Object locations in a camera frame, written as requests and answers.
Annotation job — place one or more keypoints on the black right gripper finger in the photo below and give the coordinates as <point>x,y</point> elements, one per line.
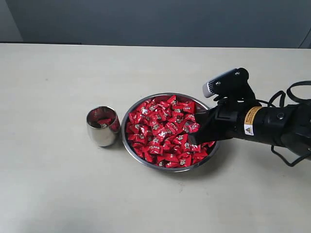
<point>211,131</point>
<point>207,119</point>

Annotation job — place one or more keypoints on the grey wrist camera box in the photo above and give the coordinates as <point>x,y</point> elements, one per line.
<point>227,83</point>

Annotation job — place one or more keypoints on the pile of red wrapped candies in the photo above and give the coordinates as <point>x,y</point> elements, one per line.
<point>160,133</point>

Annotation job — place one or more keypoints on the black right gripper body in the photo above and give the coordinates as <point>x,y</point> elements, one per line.
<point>252,122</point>

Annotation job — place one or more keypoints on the stainless steel cup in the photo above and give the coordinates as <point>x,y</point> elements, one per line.
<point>103,137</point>

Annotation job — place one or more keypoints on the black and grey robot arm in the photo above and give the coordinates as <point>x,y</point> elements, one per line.
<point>300,144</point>

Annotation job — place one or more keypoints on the round metal bowl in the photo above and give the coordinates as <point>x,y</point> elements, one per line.
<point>136,155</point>

